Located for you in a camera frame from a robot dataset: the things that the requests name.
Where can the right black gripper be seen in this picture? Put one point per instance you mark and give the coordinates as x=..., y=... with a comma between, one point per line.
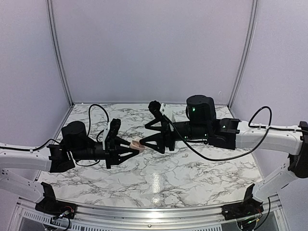
x=160, y=137

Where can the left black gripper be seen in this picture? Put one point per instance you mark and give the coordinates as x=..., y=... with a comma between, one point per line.
x=113, y=155

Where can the white round charging case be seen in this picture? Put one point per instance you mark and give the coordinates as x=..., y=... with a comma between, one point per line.
x=136, y=145

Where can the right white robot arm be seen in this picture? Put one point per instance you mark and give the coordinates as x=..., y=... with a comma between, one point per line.
x=230, y=133

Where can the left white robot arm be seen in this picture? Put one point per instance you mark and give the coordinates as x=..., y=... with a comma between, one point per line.
x=75, y=146

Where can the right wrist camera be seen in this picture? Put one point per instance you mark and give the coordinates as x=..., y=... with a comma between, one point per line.
x=161, y=111

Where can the aluminium front rail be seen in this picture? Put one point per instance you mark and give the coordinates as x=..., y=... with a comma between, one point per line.
x=107, y=218

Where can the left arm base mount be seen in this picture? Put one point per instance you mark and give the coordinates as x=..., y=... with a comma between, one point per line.
x=50, y=205

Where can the left aluminium corner post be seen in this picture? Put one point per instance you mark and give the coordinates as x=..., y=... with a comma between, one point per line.
x=57, y=52

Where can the aluminium corner post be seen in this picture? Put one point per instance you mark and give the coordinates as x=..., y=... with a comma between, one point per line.
x=246, y=50
x=57, y=52

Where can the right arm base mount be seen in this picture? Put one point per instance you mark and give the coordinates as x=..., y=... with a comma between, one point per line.
x=247, y=207

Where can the right aluminium corner post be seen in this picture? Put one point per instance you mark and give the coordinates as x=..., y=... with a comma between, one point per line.
x=246, y=50

